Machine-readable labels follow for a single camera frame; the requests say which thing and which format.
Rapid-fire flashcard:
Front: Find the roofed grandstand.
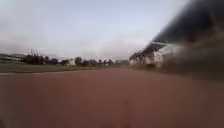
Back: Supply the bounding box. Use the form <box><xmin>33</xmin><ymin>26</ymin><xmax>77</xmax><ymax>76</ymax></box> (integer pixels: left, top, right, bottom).
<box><xmin>128</xmin><ymin>0</ymin><xmax>224</xmax><ymax>80</ymax></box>

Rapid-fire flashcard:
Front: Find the row of trees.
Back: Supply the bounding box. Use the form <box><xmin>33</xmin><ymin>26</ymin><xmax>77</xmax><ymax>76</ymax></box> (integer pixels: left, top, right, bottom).
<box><xmin>21</xmin><ymin>49</ymin><xmax>117</xmax><ymax>67</ymax></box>

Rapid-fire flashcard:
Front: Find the red running track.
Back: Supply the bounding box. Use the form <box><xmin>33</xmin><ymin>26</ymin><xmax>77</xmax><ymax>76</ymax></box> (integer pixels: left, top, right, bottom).
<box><xmin>0</xmin><ymin>66</ymin><xmax>224</xmax><ymax>128</ymax></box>

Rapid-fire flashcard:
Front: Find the grey low building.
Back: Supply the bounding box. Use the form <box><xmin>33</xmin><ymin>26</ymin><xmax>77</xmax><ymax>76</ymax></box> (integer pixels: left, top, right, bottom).
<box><xmin>0</xmin><ymin>52</ymin><xmax>26</xmax><ymax>65</ymax></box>

